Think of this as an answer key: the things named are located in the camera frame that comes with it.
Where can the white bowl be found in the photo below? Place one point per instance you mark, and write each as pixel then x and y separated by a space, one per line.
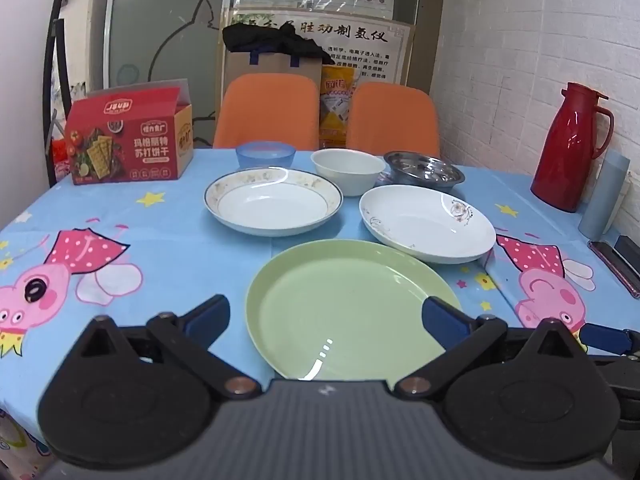
pixel 347 170

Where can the white plate with flower print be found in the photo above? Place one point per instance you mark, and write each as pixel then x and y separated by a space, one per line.
pixel 425 225

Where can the wall poster with large text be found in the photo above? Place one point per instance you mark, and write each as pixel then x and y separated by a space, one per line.
pixel 370 45

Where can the black box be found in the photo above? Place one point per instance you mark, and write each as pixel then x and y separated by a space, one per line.
pixel 629 255

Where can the red cracker box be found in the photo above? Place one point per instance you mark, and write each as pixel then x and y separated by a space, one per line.
pixel 125 140

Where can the blue plastic bowl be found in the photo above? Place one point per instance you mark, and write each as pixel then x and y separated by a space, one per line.
pixel 265 155

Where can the black curved metal frame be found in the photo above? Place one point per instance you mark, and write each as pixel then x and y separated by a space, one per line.
pixel 50 60

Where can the white plate with patterned rim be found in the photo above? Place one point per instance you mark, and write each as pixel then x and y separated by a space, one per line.
pixel 272 205

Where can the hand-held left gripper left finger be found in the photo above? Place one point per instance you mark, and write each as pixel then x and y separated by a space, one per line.
pixel 207 317

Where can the blue cartoon printed tablecloth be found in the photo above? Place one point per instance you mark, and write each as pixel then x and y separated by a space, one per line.
pixel 150 240

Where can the yellow packet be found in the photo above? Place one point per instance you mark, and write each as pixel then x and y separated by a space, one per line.
pixel 334 110

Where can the smartphone in clear case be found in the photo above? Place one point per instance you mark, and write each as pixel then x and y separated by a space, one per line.
pixel 615 267

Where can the steel bowl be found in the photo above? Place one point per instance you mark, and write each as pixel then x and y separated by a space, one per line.
pixel 425 170

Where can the orange chair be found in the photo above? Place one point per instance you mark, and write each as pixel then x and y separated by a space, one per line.
pixel 270 110
pixel 392 117

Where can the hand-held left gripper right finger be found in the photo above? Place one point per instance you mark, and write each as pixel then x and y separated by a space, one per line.
pixel 442 322

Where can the red thermos jug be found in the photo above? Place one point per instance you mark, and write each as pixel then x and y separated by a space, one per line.
pixel 567 150

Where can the grey-blue tumbler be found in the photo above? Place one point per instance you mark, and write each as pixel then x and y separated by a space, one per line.
pixel 602 195

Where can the black cloth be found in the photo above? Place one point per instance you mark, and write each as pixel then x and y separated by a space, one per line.
pixel 272 40

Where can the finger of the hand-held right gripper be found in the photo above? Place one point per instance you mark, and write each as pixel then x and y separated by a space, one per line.
pixel 605 337

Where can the green plate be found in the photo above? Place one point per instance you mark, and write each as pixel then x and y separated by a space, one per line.
pixel 345 310

